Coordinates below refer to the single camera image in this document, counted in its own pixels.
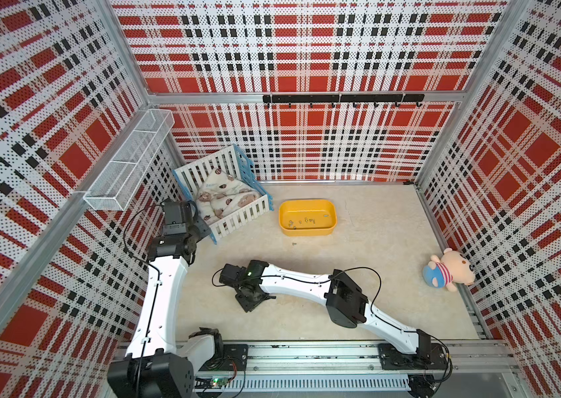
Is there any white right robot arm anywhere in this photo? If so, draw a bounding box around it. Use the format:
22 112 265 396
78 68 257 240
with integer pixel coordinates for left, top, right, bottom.
212 260 452 374

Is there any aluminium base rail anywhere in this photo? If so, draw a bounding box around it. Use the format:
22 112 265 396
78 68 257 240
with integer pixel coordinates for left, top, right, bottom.
194 340 529 397

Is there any black wall hook rail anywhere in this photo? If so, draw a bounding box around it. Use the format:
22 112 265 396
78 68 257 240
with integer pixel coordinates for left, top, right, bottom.
262 94 425 106

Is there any green circuit board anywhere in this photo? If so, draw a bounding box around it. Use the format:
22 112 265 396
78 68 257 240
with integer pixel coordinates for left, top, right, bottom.
195 377 230 390

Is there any yellow plastic storage box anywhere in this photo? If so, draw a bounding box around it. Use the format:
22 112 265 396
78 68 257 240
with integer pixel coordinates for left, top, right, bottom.
279 199 338 237

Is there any pink plush pig toy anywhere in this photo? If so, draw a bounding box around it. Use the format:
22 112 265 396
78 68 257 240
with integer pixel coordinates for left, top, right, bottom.
422 248 476 292

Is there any white patterned blanket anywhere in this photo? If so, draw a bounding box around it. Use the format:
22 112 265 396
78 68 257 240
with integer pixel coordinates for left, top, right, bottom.
195 168 261 225

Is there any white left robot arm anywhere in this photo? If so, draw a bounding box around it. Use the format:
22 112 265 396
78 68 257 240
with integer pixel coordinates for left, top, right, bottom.
107 201 221 397

